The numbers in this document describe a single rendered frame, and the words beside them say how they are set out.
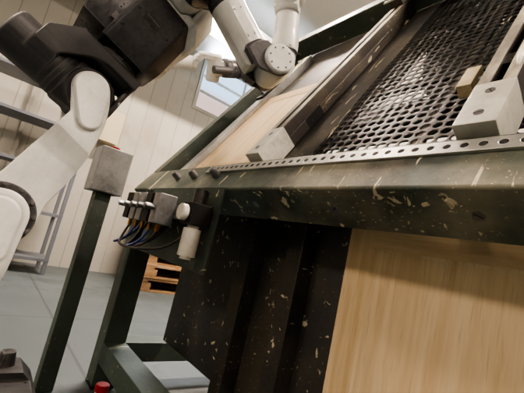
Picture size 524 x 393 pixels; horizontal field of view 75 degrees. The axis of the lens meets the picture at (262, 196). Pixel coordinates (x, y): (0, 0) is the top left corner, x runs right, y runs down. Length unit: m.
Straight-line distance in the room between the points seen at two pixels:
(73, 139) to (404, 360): 0.88
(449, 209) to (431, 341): 0.32
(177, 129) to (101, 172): 3.56
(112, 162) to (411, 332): 1.18
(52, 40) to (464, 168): 0.89
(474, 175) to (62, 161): 0.84
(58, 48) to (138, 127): 3.81
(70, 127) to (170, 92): 4.14
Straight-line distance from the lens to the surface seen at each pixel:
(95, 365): 1.65
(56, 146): 0.95
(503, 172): 0.54
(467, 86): 0.85
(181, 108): 5.05
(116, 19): 1.02
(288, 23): 1.01
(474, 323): 0.76
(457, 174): 0.56
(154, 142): 4.81
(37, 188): 0.94
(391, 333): 0.83
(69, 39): 1.01
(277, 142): 0.99
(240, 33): 0.94
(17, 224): 0.90
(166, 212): 1.03
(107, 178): 1.47
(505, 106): 0.65
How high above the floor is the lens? 0.66
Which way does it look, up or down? 9 degrees up
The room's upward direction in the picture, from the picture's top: 13 degrees clockwise
